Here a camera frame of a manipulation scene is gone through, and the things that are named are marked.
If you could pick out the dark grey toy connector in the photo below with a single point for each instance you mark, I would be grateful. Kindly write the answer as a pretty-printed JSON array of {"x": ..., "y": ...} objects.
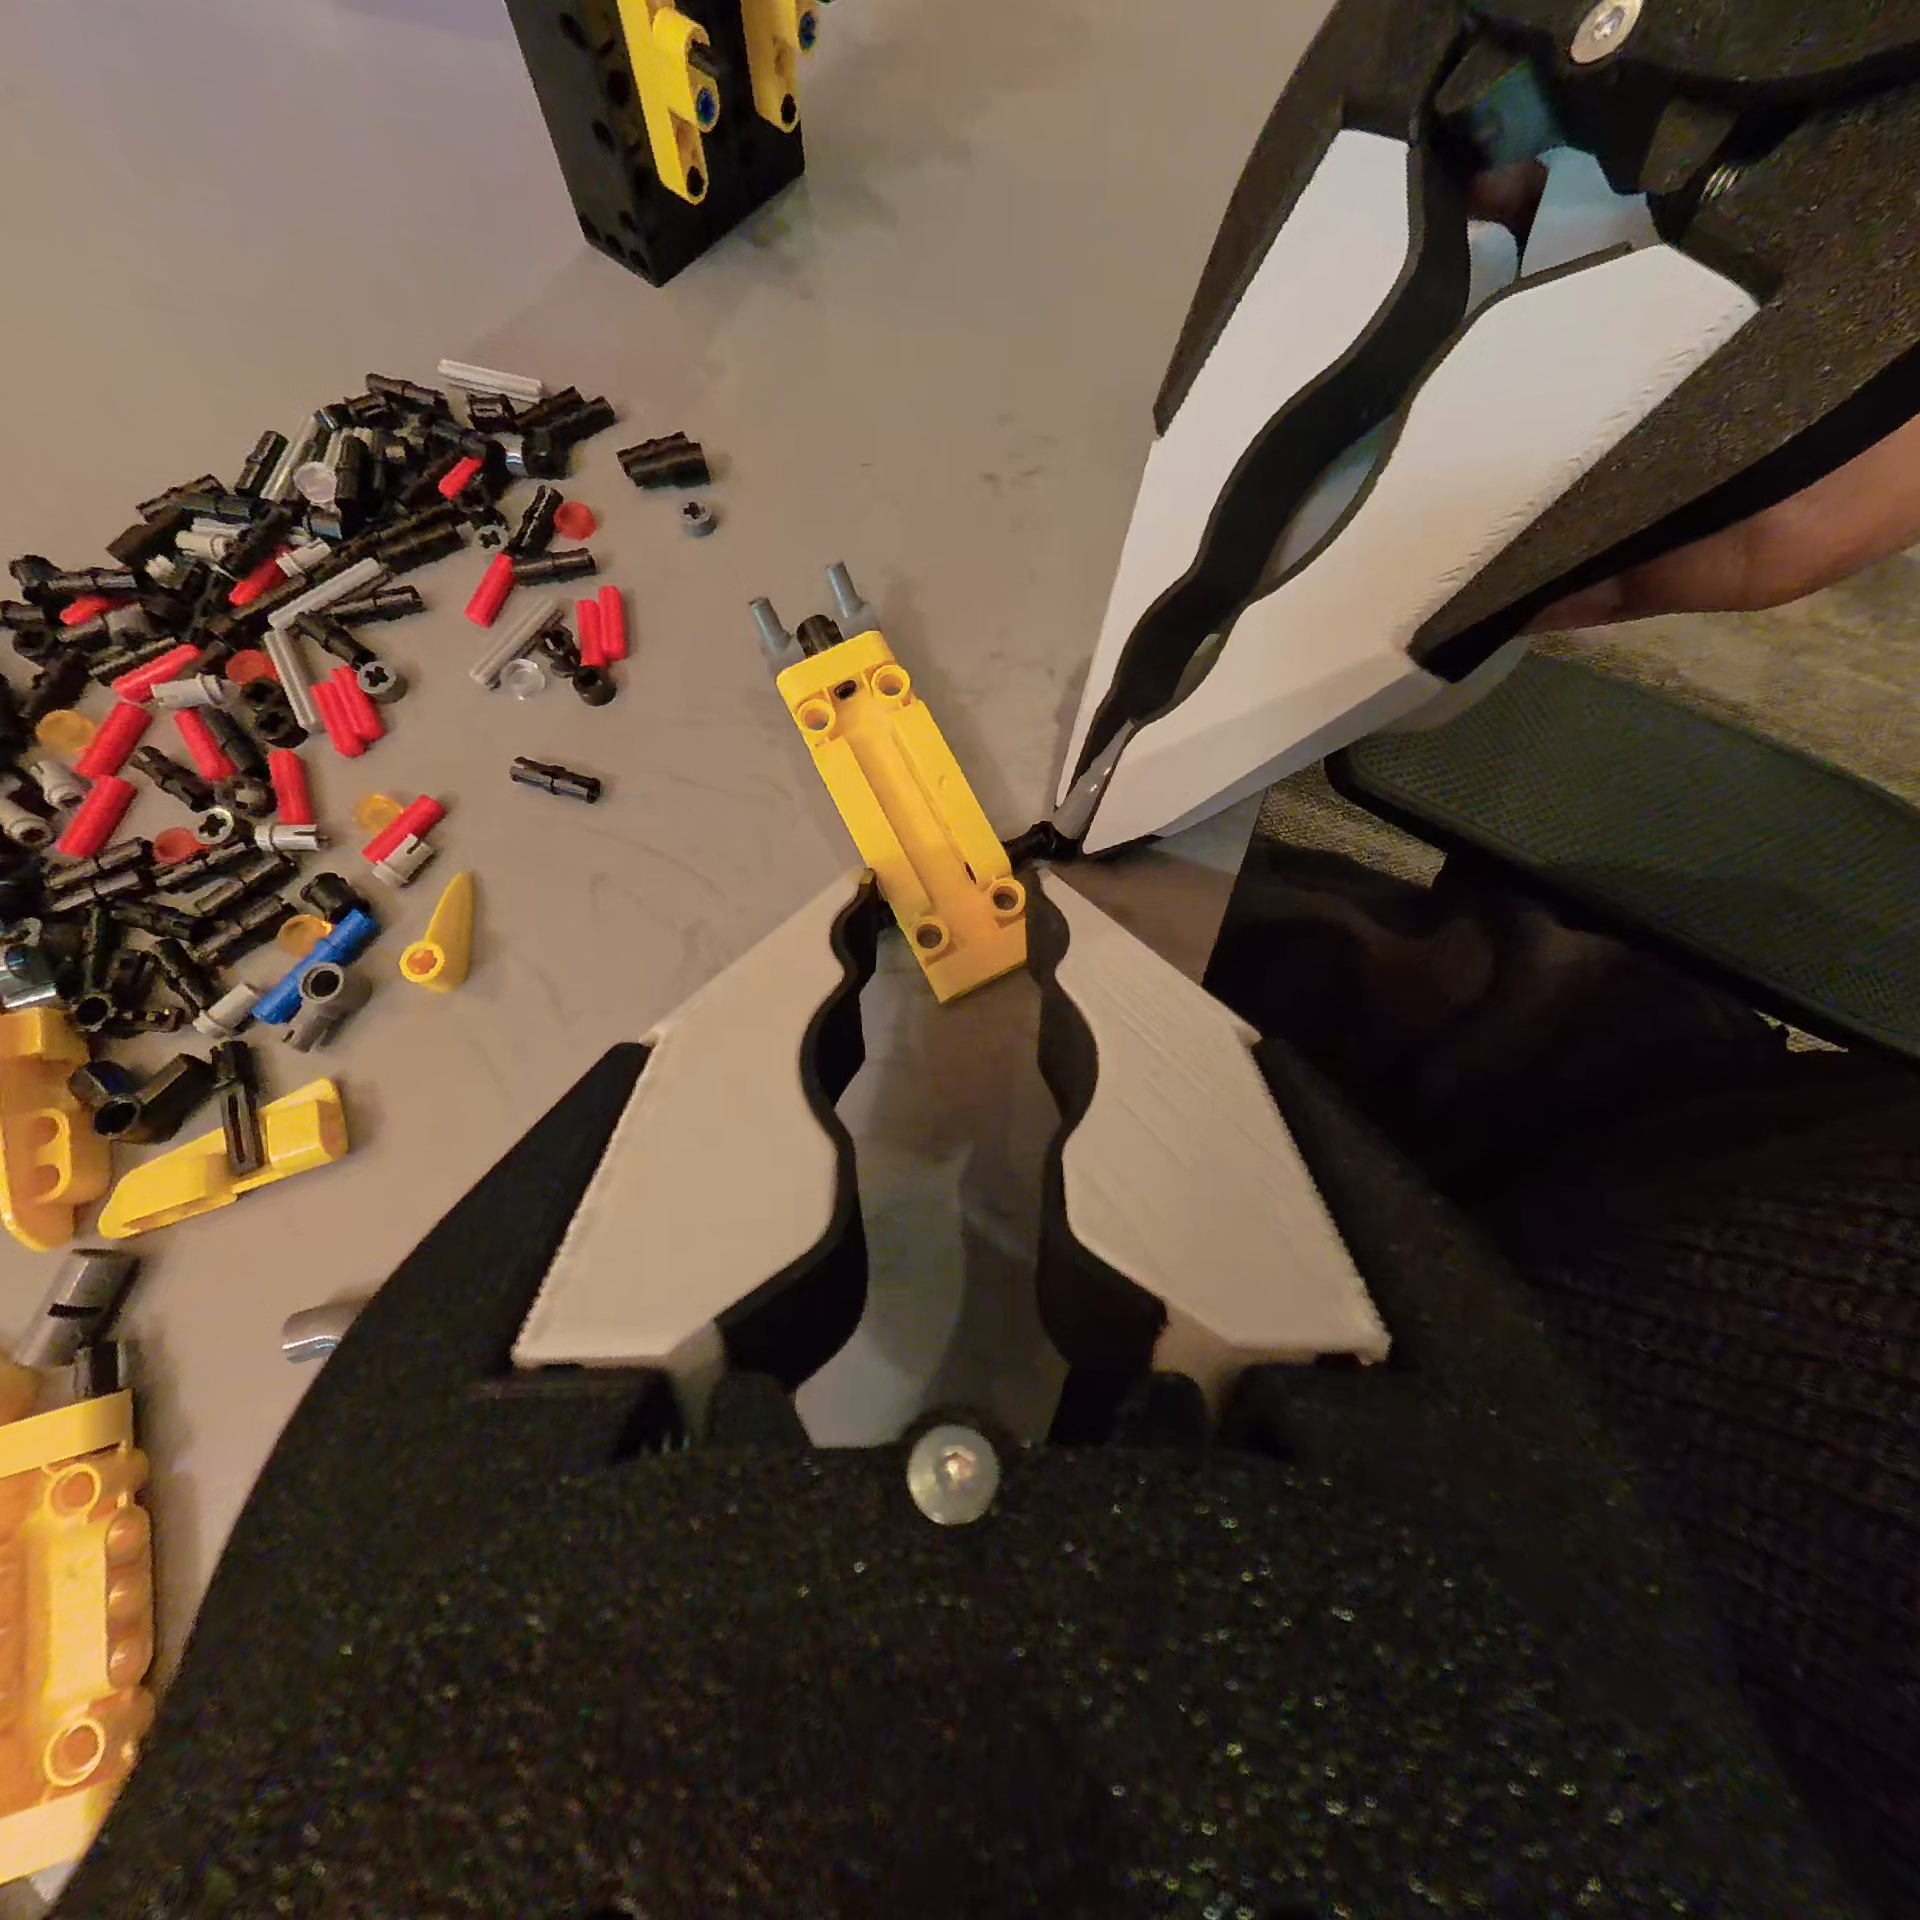
[{"x": 75, "y": 1302}]

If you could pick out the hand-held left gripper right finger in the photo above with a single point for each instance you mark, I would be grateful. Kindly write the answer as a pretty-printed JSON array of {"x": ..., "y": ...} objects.
[{"x": 1200, "y": 1186}]

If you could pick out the yellow curved toy panel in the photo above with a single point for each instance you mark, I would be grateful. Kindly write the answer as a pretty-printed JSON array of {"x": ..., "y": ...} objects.
[{"x": 307, "y": 1124}]

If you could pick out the black chair armrest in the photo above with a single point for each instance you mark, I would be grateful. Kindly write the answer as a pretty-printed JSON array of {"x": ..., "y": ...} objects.
[{"x": 1649, "y": 841}]

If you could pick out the blue toy axle pin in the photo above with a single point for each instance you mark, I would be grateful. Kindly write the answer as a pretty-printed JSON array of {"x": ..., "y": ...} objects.
[{"x": 322, "y": 961}]

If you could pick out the yellow toy brick with holes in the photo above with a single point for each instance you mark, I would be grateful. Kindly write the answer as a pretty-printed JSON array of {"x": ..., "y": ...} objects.
[{"x": 39, "y": 1171}]

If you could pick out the black toy pin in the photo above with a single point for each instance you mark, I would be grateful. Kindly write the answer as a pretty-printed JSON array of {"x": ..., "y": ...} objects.
[
  {"x": 558, "y": 779},
  {"x": 1039, "y": 844}
]

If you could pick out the grey toy tube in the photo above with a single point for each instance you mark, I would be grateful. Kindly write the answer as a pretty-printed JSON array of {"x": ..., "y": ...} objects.
[{"x": 1092, "y": 787}]

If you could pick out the grey elbow pipe piece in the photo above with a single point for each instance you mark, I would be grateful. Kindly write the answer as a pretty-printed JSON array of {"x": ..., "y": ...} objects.
[{"x": 317, "y": 1328}]

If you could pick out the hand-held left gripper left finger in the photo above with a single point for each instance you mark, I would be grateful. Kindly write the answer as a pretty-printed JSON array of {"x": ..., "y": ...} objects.
[{"x": 689, "y": 1199}]

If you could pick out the person's dark trousers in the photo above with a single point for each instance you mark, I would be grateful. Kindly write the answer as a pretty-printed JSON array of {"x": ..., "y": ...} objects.
[{"x": 1423, "y": 1018}]

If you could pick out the large yellow toy shell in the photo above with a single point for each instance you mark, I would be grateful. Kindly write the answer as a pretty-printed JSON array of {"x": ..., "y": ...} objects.
[{"x": 75, "y": 1621}]

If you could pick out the pile of small toy pins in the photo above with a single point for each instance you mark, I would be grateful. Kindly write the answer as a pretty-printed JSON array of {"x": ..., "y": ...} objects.
[{"x": 181, "y": 631}]

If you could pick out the black yellow toy brick assembly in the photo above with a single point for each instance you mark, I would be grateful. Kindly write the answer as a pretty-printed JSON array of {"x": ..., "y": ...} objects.
[{"x": 601, "y": 149}]

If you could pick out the yellow toy tooth piece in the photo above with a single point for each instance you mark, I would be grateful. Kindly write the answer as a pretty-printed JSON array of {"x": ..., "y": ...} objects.
[{"x": 439, "y": 944}]

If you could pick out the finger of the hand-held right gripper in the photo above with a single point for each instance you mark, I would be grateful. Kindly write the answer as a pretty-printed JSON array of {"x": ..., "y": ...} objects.
[
  {"x": 1472, "y": 496},
  {"x": 1261, "y": 330}
]

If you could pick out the person's right hand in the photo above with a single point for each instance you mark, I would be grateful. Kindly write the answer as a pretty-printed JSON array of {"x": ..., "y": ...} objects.
[{"x": 1802, "y": 546}]

